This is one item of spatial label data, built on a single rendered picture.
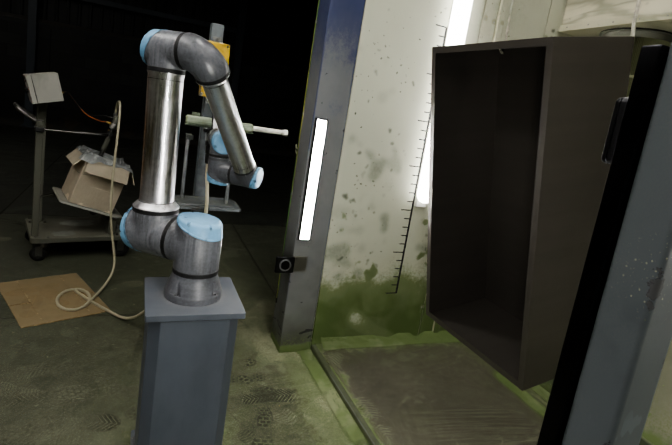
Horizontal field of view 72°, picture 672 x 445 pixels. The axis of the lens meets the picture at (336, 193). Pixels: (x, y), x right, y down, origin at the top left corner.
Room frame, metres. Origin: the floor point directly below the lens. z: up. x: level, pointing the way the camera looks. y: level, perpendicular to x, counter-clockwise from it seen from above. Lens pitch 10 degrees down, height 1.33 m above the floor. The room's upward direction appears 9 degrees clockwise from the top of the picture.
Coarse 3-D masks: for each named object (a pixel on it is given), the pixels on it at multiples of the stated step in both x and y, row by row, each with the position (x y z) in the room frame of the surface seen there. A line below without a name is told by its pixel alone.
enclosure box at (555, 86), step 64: (448, 64) 2.00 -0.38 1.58; (512, 64) 2.04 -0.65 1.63; (576, 64) 1.47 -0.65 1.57; (448, 128) 2.02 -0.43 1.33; (512, 128) 2.04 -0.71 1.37; (576, 128) 1.50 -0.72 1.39; (448, 192) 2.06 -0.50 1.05; (512, 192) 2.04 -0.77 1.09; (576, 192) 1.53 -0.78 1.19; (448, 256) 2.09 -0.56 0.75; (512, 256) 2.04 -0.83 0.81; (576, 256) 1.56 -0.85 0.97; (448, 320) 2.00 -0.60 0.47; (512, 320) 2.00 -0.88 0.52
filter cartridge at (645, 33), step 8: (600, 32) 2.74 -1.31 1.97; (608, 32) 2.66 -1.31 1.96; (616, 32) 2.61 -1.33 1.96; (624, 32) 2.57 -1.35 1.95; (640, 32) 2.53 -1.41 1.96; (648, 32) 2.52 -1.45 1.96; (656, 32) 2.52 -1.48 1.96; (664, 32) 2.51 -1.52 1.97; (640, 40) 2.54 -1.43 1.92; (648, 40) 2.53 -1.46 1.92; (656, 40) 2.53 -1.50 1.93; (664, 40) 2.54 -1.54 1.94; (640, 48) 2.55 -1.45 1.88; (632, 56) 2.56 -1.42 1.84; (632, 64) 2.55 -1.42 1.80; (632, 72) 2.54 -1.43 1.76; (632, 80) 2.55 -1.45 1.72
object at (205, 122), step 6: (192, 114) 2.13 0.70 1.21; (198, 114) 2.14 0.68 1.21; (186, 120) 2.10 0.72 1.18; (192, 120) 2.11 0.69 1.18; (198, 120) 2.12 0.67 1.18; (204, 120) 2.13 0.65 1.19; (210, 120) 2.14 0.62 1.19; (198, 126) 2.13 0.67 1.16; (204, 126) 2.13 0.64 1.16; (210, 126) 2.15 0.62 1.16; (246, 126) 2.21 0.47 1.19; (252, 126) 2.22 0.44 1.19; (246, 132) 2.21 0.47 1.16; (264, 132) 2.27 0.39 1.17; (270, 132) 2.27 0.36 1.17; (276, 132) 2.28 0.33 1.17; (282, 132) 2.29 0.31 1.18
